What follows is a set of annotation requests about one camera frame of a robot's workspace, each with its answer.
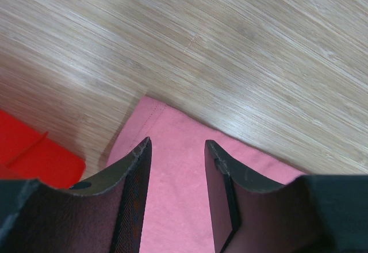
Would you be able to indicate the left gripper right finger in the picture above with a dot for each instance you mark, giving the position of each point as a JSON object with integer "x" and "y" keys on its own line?
{"x": 313, "y": 213}

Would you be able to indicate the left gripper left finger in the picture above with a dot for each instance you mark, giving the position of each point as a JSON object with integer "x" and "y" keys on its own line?
{"x": 103, "y": 213}

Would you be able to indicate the pink polo t shirt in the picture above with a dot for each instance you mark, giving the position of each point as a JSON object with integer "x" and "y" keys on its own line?
{"x": 177, "y": 214}

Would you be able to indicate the red plastic bin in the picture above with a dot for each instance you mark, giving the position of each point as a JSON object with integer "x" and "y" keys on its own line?
{"x": 27, "y": 154}

